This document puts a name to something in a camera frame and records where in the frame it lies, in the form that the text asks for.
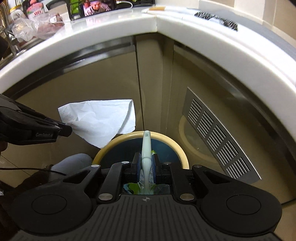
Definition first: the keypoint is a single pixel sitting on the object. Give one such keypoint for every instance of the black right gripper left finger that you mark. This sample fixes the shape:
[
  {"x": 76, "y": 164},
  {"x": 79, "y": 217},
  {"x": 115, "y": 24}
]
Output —
[{"x": 118, "y": 175}]

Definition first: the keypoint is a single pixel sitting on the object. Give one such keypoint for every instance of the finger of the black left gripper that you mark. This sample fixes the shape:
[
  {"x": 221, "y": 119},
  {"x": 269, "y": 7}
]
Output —
[{"x": 21, "y": 125}]

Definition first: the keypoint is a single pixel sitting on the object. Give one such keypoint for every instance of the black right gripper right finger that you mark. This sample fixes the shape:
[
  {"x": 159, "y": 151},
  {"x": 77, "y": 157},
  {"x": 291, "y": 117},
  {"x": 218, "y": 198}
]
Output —
[{"x": 175, "y": 176}]

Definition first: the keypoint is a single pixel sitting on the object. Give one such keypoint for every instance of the white toothbrush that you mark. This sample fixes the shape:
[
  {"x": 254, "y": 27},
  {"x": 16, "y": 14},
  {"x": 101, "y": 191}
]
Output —
[{"x": 145, "y": 177}]

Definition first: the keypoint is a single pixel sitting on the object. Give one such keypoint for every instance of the white paper towel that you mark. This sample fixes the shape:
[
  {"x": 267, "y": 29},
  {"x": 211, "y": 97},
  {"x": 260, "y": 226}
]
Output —
[{"x": 99, "y": 121}]

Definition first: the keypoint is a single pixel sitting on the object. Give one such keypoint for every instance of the beige round trash bin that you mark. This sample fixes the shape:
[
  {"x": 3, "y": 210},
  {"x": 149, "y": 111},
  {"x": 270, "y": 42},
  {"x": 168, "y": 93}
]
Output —
[{"x": 124, "y": 147}]

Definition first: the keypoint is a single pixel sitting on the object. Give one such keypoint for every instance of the grey vent grille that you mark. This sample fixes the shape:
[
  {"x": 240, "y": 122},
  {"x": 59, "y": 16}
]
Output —
[{"x": 224, "y": 148}]

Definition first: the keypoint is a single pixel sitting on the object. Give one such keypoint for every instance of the stainless steel sink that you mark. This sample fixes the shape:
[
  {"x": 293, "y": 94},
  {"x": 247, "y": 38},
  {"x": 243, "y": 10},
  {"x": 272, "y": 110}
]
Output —
[{"x": 16, "y": 49}]

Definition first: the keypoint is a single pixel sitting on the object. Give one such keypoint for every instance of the plastic bag with meat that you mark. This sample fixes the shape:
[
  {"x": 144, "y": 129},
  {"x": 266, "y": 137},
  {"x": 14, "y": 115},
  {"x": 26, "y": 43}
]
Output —
[{"x": 42, "y": 27}]

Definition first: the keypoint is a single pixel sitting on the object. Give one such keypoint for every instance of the pink soap pump bottle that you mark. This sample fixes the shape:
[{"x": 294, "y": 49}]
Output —
[{"x": 35, "y": 9}]

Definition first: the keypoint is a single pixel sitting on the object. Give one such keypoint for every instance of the green yellow-cap bottle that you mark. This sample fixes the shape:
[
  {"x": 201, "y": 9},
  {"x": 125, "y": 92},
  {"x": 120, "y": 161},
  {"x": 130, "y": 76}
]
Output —
[{"x": 74, "y": 7}]

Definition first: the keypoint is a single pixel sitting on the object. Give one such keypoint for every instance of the smartphone with lit screen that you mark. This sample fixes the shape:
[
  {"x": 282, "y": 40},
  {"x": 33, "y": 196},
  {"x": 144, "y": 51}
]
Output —
[{"x": 89, "y": 8}]

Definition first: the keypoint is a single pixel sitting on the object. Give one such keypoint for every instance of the black wire spice rack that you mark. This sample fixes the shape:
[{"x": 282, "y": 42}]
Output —
[{"x": 119, "y": 5}]

